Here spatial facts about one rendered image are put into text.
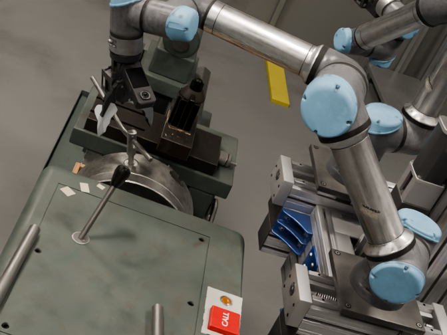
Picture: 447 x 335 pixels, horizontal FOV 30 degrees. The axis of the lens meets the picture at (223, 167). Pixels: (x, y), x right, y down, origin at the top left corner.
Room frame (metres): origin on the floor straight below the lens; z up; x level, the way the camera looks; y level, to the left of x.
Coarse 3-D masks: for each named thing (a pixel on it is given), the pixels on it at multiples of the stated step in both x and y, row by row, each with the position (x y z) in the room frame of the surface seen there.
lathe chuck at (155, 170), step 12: (108, 156) 1.67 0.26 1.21; (120, 156) 1.67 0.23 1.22; (84, 168) 1.66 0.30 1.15; (96, 168) 1.62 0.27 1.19; (108, 168) 1.61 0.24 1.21; (132, 168) 1.62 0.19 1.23; (144, 168) 1.64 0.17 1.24; (156, 168) 1.66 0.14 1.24; (168, 168) 1.70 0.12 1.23; (156, 180) 1.62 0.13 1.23; (168, 180) 1.65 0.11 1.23; (180, 192) 1.66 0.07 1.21; (192, 204) 1.71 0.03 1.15
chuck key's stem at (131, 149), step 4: (128, 132) 1.64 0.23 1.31; (132, 132) 1.64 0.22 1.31; (136, 132) 1.65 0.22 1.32; (128, 136) 1.64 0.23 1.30; (132, 136) 1.64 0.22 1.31; (128, 140) 1.64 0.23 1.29; (128, 144) 1.64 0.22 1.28; (132, 144) 1.64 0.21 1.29; (128, 148) 1.64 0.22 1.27; (132, 148) 1.64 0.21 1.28; (128, 152) 1.64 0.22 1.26; (132, 152) 1.64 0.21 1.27; (128, 156) 1.64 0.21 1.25; (132, 156) 1.64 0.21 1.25; (128, 160) 1.64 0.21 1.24; (132, 160) 1.64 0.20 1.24
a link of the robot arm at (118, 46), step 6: (108, 42) 1.65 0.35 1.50; (114, 42) 1.65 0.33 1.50; (120, 42) 1.64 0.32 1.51; (126, 42) 1.64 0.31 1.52; (132, 42) 1.65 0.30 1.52; (138, 42) 1.66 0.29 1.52; (114, 48) 1.64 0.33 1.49; (120, 48) 1.64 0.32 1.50; (126, 48) 1.64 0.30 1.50; (132, 48) 1.65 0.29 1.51; (138, 48) 1.66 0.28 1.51; (114, 54) 1.65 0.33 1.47; (120, 54) 1.64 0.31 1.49; (126, 54) 1.64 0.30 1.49; (132, 54) 1.65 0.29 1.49; (138, 54) 1.68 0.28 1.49
